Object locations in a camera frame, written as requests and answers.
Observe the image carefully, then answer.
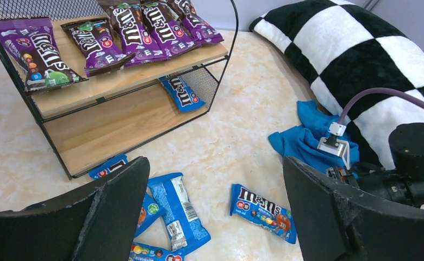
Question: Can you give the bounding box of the purple candy bag bottom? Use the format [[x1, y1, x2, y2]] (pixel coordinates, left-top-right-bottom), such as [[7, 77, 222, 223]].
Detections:
[[61, 18, 135, 77]]

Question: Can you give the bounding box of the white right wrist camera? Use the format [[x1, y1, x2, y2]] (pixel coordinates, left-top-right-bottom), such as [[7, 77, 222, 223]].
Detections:
[[317, 122, 351, 170]]

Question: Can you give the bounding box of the purple candy bag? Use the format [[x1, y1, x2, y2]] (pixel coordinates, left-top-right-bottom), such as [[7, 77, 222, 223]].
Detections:
[[0, 17, 87, 93], [61, 18, 135, 77], [167, 0, 224, 45], [141, 1, 201, 59], [97, 0, 168, 67]]

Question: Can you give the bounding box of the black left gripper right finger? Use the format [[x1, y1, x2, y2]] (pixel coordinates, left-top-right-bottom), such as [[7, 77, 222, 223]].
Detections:
[[283, 157, 424, 260]]

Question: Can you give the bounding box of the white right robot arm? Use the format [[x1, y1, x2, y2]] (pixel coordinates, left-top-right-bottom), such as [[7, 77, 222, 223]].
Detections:
[[325, 123, 424, 208]]

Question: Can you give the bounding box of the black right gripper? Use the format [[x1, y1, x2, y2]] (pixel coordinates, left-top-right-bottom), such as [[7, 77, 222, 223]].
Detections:
[[325, 161, 414, 206]]

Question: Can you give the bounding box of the blue candy bag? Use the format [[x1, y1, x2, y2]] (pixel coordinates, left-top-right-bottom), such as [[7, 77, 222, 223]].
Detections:
[[159, 75, 205, 113], [229, 184, 297, 244], [147, 172, 211, 256], [89, 154, 166, 238], [128, 242, 185, 261]]

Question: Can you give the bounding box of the blue candy bag back side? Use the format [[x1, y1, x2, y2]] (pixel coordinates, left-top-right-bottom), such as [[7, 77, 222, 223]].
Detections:
[[147, 172, 211, 256]]

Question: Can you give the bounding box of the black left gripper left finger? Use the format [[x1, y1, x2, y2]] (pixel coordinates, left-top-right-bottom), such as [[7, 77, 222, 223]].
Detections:
[[0, 157, 150, 260]]

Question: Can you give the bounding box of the black white checkered pillow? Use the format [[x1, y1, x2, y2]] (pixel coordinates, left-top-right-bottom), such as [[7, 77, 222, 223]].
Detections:
[[249, 1, 424, 170]]

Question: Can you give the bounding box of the blue cloth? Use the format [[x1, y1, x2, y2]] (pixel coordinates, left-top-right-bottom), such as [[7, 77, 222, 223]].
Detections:
[[268, 101, 344, 173]]

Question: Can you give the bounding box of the wood and wire shelf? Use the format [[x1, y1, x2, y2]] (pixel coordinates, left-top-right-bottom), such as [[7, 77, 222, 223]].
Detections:
[[0, 1, 232, 179]]

